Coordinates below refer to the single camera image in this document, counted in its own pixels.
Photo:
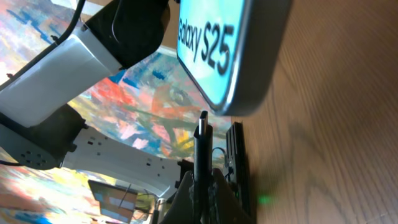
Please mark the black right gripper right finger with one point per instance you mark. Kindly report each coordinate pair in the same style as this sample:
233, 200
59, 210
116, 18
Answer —
224, 207

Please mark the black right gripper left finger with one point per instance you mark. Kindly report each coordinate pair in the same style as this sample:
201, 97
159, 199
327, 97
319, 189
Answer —
181, 210

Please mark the blue screen smartphone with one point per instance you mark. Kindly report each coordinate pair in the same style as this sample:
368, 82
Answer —
229, 49

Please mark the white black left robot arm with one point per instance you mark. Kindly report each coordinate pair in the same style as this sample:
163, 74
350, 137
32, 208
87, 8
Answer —
40, 130

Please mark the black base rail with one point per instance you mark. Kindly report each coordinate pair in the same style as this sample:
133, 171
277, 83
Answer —
238, 170

